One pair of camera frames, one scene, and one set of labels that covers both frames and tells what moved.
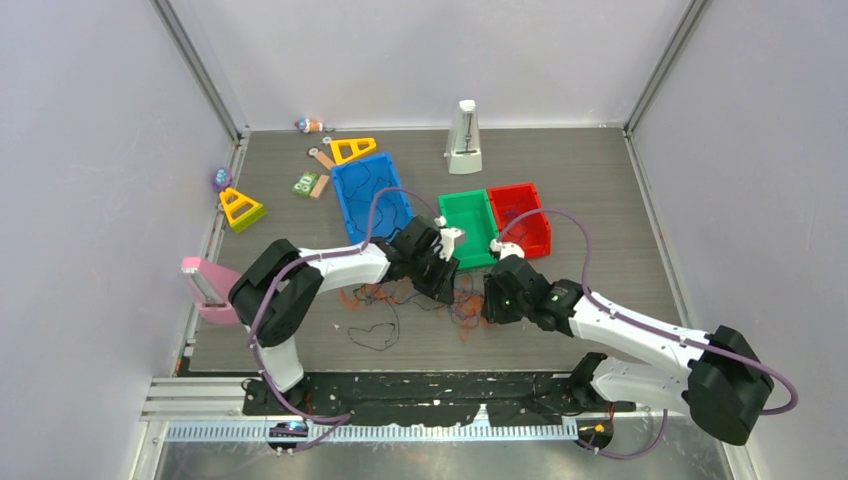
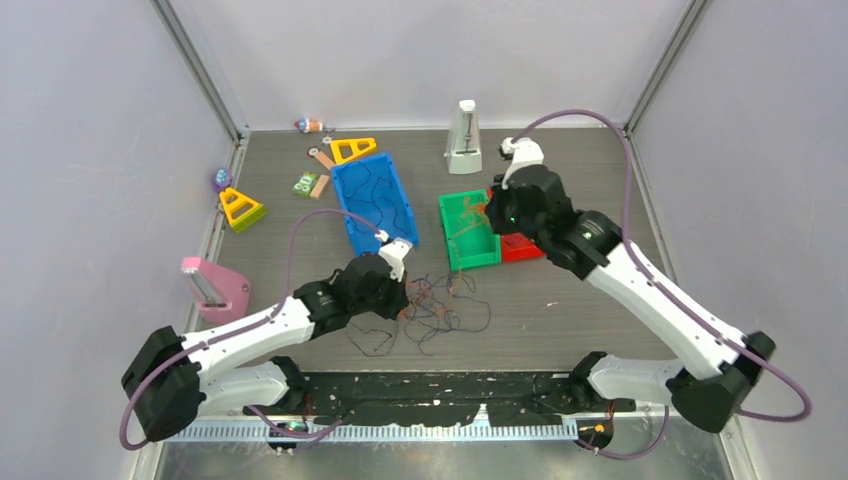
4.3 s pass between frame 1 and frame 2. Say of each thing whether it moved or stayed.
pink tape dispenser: stayed
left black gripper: moved
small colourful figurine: stayed
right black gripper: moved
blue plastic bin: stayed
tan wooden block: stayed
